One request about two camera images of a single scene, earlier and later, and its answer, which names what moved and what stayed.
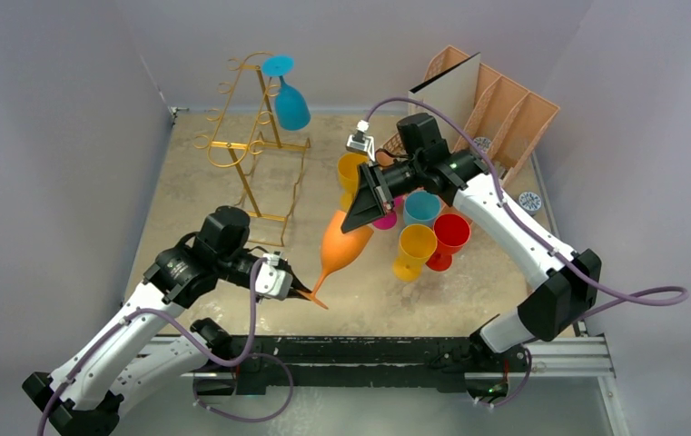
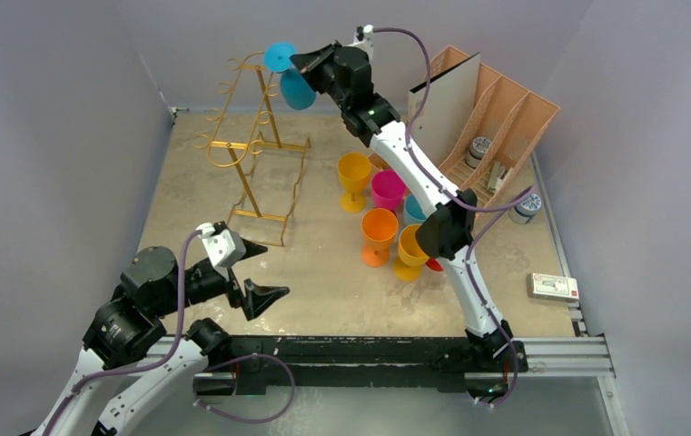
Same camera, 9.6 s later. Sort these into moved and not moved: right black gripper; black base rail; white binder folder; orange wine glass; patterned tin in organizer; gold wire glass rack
Moved: right black gripper; orange wine glass
Not moved: white binder folder; black base rail; patterned tin in organizer; gold wire glass rack
